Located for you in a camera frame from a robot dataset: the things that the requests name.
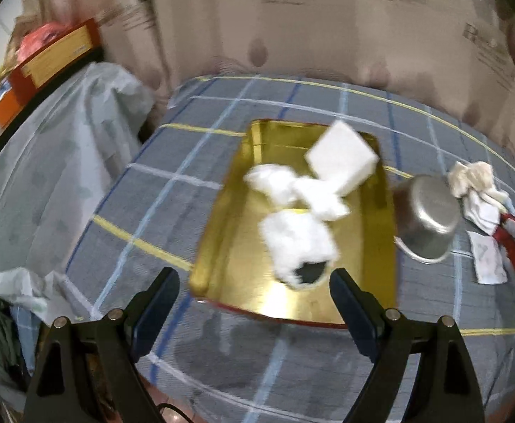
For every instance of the cream scrunched cloth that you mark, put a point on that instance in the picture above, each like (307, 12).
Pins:
(464, 176)

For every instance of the orange box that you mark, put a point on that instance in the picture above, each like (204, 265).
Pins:
(6, 105)

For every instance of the white printed paper packet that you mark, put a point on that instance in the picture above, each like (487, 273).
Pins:
(486, 260)

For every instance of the red and white cloth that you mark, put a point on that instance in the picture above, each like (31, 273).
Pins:
(513, 246)

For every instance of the red and yellow box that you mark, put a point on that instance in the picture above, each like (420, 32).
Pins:
(54, 59)

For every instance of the white plastic bag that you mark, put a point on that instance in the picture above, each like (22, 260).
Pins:
(275, 183)

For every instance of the beige leaf print curtain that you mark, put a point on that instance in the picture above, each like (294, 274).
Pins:
(328, 31)

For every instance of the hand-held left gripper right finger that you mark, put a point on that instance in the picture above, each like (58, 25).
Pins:
(354, 317)

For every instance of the stainless steel bowl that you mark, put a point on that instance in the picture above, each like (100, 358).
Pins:
(429, 216)

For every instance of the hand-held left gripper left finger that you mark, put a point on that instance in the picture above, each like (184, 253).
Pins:
(156, 317)

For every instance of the grey plaid bed sheet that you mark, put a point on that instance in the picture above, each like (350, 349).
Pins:
(151, 211)

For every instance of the large white sponge block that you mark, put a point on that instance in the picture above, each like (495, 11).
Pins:
(341, 158)

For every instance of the pink plastic bag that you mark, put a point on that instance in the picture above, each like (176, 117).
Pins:
(41, 37)

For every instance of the translucent plastic cover sheet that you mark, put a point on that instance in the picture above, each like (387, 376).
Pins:
(54, 163)

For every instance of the red tin box gold interior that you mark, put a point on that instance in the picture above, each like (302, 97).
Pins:
(239, 229)

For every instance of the white fluffy slipper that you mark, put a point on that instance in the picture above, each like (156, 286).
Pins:
(297, 238)

